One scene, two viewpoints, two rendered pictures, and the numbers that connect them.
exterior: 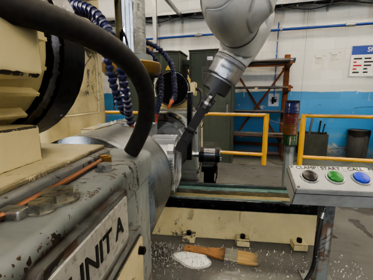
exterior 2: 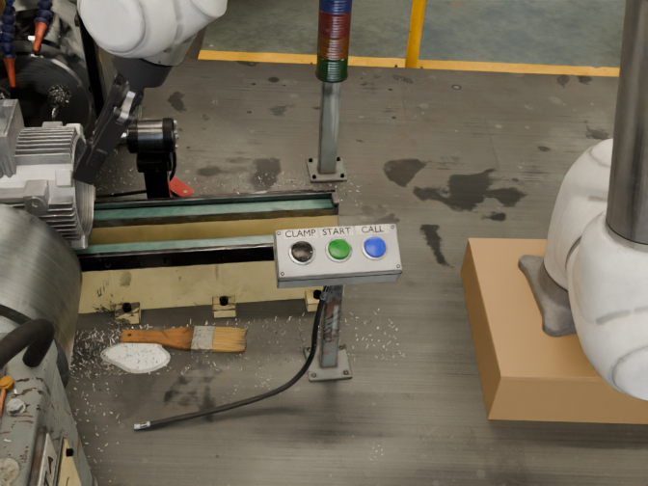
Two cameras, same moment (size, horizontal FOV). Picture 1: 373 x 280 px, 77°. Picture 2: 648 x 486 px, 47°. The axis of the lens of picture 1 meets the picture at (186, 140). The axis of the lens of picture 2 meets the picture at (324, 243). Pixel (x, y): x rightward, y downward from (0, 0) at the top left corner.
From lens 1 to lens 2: 58 cm
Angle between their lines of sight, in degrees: 35
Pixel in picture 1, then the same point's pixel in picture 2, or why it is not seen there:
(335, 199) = (336, 280)
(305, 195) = (292, 281)
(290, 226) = not seen: hidden behind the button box
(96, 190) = (26, 450)
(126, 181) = (41, 411)
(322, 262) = (330, 343)
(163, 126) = (29, 68)
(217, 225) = (177, 288)
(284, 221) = not seen: hidden behind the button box
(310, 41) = not seen: outside the picture
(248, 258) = (230, 339)
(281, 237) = (290, 291)
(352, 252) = (397, 300)
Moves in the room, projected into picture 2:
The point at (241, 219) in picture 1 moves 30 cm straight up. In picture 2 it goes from (220, 275) to (209, 121)
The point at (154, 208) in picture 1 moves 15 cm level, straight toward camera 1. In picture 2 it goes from (64, 358) to (87, 462)
